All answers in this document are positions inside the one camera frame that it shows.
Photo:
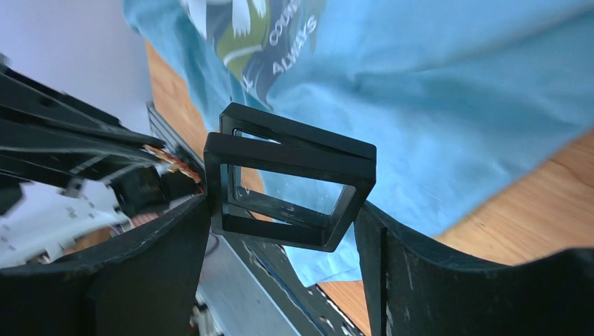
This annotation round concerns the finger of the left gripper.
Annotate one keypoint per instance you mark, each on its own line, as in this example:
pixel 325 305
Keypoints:
pixel 58 162
pixel 39 120

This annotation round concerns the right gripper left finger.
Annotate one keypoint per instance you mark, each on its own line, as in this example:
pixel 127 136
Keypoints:
pixel 142 282

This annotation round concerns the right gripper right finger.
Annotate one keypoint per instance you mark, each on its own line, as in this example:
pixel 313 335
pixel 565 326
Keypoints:
pixel 415 285

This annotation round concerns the brown figure brooch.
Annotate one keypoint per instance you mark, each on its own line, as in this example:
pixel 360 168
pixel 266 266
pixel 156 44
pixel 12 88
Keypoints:
pixel 176 165

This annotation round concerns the black square frame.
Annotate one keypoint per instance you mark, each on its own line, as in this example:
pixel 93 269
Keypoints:
pixel 283 181

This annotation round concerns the light blue printed t-shirt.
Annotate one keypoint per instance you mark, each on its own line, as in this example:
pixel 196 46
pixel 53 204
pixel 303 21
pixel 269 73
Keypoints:
pixel 460 98

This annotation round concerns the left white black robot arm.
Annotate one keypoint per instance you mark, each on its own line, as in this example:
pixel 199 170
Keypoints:
pixel 40 222

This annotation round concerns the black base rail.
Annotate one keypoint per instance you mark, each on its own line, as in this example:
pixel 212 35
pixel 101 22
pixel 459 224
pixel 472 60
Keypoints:
pixel 309 309

